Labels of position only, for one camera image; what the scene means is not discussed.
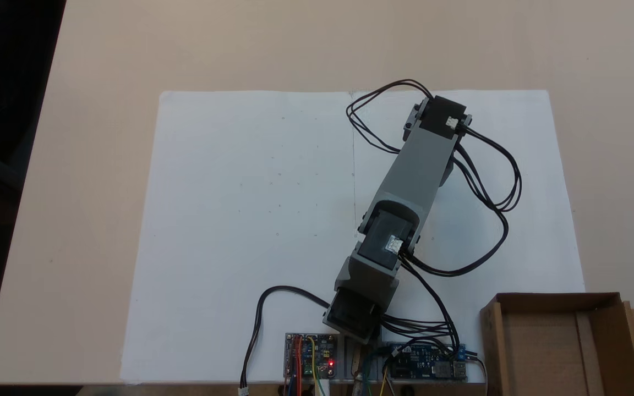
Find white paper sheet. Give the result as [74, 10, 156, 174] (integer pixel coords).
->
[121, 91, 357, 384]
[350, 90, 586, 384]

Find blue circuit board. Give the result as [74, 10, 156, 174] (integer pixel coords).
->
[386, 342, 469, 383]

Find brown cardboard box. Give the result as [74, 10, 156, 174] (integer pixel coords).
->
[480, 292, 634, 396]

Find circuit board with red LED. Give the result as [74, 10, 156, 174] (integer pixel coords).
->
[285, 332, 340, 381]

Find black elbow motor cable loop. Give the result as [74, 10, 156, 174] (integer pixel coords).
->
[402, 125, 523, 277]

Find black gripper motor cable loop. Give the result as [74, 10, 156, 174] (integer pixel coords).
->
[346, 80, 434, 155]

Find black base cable bundle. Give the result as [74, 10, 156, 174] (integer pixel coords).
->
[379, 258, 485, 364]

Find coloured jumper wires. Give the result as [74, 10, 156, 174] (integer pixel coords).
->
[286, 334, 330, 396]

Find long black cable, white plug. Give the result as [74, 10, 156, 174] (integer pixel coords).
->
[238, 285, 331, 395]

